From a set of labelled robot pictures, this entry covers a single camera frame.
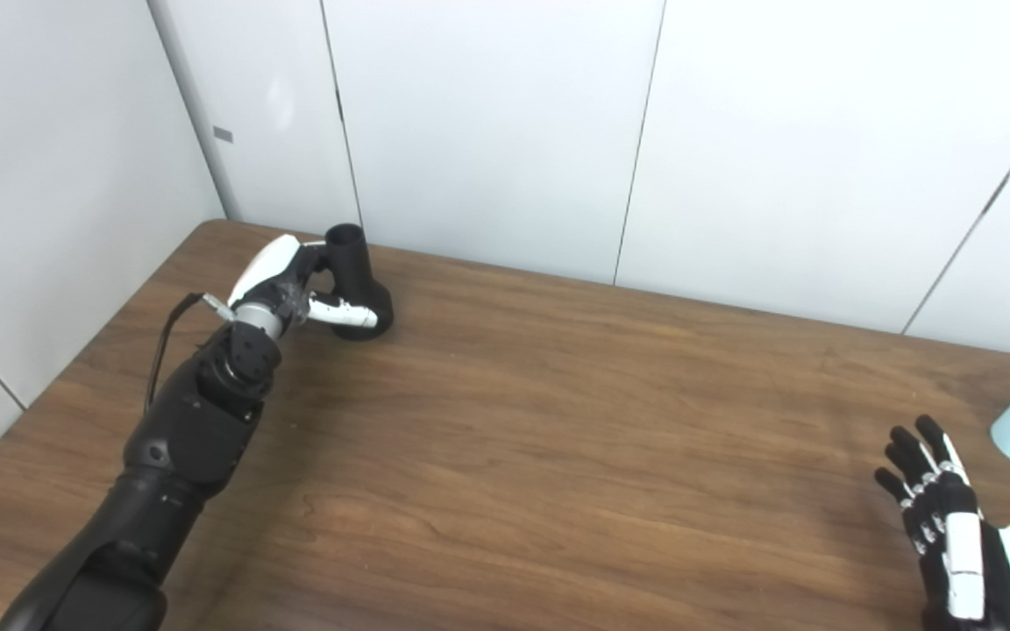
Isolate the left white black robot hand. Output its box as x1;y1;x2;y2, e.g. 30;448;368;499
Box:
226;234;381;341

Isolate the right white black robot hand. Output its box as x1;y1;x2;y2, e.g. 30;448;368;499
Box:
875;415;1010;631

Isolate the black flared nozzle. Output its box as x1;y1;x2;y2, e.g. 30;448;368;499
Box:
308;223;395;342

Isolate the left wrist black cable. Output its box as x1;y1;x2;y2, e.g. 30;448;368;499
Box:
144;293;237;413

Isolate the grey wall corner trim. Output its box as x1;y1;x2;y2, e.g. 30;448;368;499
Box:
147;0;239;222

